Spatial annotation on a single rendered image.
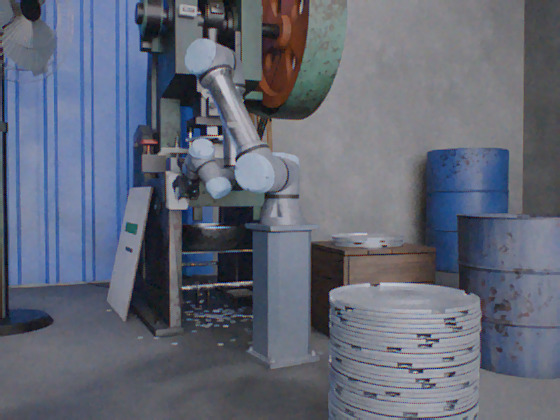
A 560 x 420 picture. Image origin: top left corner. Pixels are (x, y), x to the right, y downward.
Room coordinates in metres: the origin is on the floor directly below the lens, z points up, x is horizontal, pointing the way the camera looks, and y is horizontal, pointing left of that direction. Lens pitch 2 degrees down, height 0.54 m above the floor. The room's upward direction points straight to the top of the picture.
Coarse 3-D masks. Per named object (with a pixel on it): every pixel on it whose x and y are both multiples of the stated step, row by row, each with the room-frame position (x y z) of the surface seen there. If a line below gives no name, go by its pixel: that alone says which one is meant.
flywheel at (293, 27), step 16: (272, 0) 2.74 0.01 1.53; (288, 0) 2.57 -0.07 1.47; (304, 0) 2.42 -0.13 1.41; (272, 16) 2.74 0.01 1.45; (288, 16) 2.56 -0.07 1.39; (304, 16) 2.42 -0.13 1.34; (288, 32) 2.54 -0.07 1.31; (304, 32) 2.34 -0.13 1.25; (272, 48) 2.77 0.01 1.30; (288, 48) 2.57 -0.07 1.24; (272, 64) 2.80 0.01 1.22; (288, 64) 2.59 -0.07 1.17; (272, 80) 2.74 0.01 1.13; (288, 80) 2.57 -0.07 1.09; (272, 96) 2.65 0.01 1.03; (288, 96) 2.49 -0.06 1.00
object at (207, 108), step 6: (204, 90) 2.35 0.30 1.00; (198, 96) 2.39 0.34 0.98; (204, 96) 2.35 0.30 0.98; (210, 96) 2.37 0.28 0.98; (198, 102) 2.39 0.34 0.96; (204, 102) 2.37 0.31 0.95; (210, 102) 2.35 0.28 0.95; (198, 108) 2.39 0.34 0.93; (204, 108) 2.37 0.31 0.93; (210, 108) 2.35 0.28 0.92; (198, 114) 2.39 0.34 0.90; (204, 114) 2.37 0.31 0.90; (210, 114) 2.35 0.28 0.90; (216, 114) 2.36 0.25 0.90
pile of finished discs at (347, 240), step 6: (342, 234) 2.27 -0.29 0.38; (348, 234) 2.29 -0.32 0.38; (354, 234) 2.29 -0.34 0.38; (360, 234) 2.30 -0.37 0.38; (366, 234) 2.30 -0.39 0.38; (378, 234) 2.28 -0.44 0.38; (384, 234) 2.27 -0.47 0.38; (330, 240) 2.16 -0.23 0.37; (336, 240) 2.09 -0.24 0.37; (342, 240) 2.06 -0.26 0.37; (348, 240) 2.04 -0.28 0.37; (354, 240) 2.12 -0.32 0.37; (360, 240) 2.02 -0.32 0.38; (366, 240) 2.02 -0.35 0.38; (372, 240) 2.01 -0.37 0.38; (378, 240) 2.01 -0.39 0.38; (384, 240) 2.02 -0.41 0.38; (390, 240) 2.03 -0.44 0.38; (396, 240) 2.05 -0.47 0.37; (402, 240) 2.09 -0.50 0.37; (348, 246) 2.04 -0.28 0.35; (354, 246) 2.03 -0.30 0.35; (360, 246) 2.02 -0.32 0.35; (366, 246) 2.01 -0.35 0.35; (372, 246) 2.01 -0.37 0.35; (378, 246) 2.01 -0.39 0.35; (384, 246) 2.04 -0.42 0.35; (390, 246) 2.03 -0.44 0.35; (396, 246) 2.05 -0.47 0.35
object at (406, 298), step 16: (336, 288) 1.14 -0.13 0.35; (352, 288) 1.17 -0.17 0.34; (368, 288) 1.17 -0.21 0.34; (384, 288) 1.17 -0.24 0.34; (400, 288) 1.17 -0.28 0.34; (416, 288) 1.17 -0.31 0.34; (432, 288) 1.17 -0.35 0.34; (448, 288) 1.14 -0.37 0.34; (352, 304) 0.97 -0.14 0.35; (368, 304) 1.00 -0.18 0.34; (384, 304) 1.00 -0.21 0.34; (400, 304) 0.99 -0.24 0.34; (416, 304) 0.99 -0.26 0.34; (432, 304) 0.99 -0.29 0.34; (448, 304) 0.99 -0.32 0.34; (464, 304) 0.99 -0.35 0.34
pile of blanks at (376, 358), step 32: (352, 320) 0.98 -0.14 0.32; (384, 320) 0.93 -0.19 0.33; (416, 320) 0.92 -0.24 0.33; (448, 320) 0.94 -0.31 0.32; (352, 352) 0.97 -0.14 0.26; (384, 352) 0.93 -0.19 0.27; (416, 352) 0.92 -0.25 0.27; (448, 352) 0.95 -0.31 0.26; (352, 384) 0.97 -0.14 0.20; (384, 384) 0.93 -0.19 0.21; (416, 384) 0.92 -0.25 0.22; (448, 384) 0.93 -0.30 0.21; (352, 416) 0.98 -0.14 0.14; (384, 416) 0.93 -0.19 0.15; (416, 416) 0.92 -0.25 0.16; (448, 416) 0.94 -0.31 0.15
